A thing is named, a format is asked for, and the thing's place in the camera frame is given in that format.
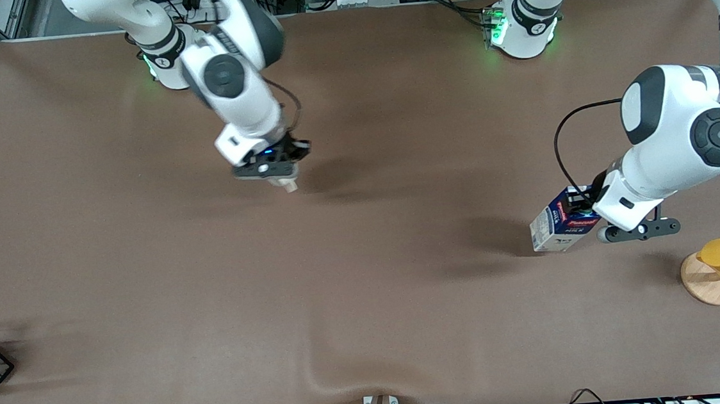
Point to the blue white milk carton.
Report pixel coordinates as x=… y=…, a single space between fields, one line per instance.
x=551 y=228

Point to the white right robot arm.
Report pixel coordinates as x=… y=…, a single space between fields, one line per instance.
x=225 y=78

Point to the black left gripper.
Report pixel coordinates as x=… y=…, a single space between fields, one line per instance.
x=598 y=186

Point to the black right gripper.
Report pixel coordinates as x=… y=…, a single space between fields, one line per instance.
x=297 y=148

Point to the white power strip with plugs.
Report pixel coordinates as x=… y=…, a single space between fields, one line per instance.
x=207 y=13

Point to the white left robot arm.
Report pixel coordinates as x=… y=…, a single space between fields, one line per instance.
x=670 y=139

